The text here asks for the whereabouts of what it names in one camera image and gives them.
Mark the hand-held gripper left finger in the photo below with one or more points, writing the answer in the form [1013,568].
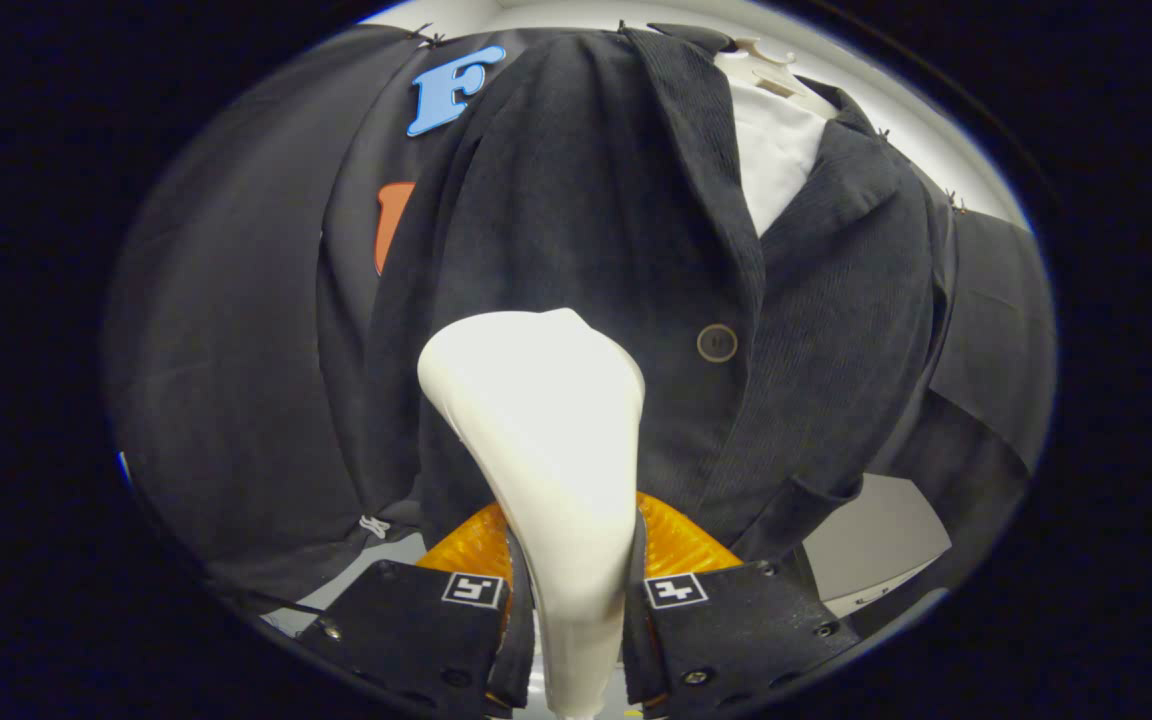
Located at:
[406,630]

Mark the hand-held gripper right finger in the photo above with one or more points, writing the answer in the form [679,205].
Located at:
[736,630]

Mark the white garment steamer head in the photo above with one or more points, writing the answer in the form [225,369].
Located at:
[536,420]

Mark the black suit jacket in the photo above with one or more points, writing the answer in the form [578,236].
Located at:
[586,200]

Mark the grey cabinet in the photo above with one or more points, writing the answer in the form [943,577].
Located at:
[876,540]

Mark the black backdrop cloth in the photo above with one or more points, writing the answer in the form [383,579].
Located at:
[216,350]

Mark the white mannequin torso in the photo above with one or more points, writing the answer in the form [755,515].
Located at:
[776,150]

